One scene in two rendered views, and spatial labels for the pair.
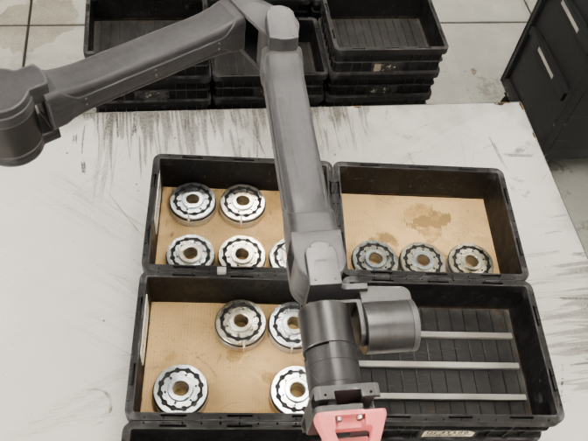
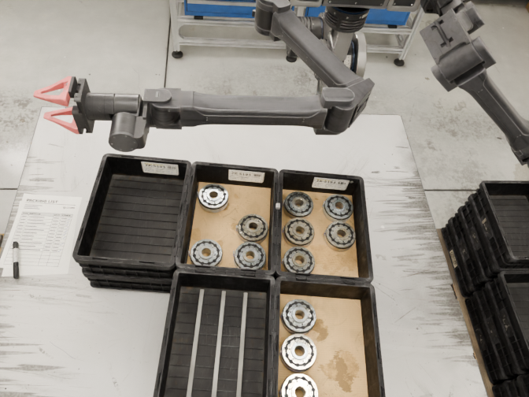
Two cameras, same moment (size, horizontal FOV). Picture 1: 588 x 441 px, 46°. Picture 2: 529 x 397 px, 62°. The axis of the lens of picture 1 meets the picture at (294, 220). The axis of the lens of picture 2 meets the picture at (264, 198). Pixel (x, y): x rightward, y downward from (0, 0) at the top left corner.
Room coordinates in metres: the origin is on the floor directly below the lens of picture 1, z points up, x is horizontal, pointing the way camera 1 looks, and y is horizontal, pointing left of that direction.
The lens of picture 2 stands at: (0.70, -0.67, 2.15)
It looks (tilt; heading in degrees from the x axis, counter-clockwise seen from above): 56 degrees down; 94
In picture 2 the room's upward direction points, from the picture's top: 10 degrees clockwise
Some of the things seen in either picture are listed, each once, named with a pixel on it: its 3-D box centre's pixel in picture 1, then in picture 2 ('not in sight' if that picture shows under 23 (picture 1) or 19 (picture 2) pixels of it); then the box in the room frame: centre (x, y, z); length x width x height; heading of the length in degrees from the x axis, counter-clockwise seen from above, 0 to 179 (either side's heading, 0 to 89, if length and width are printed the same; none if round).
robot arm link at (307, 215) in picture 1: (295, 147); (252, 110); (0.59, 0.01, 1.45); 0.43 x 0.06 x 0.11; 16
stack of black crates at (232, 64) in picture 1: (263, 80); (525, 328); (1.88, 0.20, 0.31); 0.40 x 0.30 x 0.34; 106
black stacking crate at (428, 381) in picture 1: (439, 359); (218, 346); (0.62, -0.34, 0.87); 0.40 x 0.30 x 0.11; 100
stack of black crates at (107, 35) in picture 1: (151, 73); (499, 241); (1.77, 0.59, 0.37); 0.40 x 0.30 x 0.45; 106
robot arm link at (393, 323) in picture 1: (356, 304); (142, 123); (0.38, -0.09, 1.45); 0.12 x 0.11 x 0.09; 15
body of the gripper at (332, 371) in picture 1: (334, 385); (98, 106); (0.28, -0.07, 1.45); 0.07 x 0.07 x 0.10; 15
